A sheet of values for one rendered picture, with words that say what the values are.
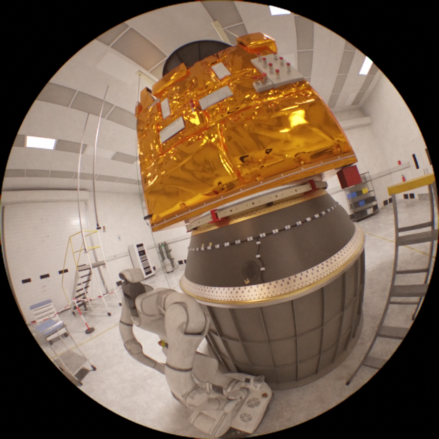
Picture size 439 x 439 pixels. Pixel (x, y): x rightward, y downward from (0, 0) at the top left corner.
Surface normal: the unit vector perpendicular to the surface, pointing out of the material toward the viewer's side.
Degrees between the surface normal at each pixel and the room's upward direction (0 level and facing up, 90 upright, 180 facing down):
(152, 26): 180
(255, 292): 43
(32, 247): 90
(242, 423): 38
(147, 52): 180
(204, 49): 135
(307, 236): 62
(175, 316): 48
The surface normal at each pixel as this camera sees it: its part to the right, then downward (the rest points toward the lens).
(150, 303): 0.79, -0.26
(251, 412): -0.57, -0.68
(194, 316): 0.78, -0.54
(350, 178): -0.40, 0.07
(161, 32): 0.29, 0.96
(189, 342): 0.63, -0.27
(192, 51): -0.36, 0.76
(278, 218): -0.28, -0.44
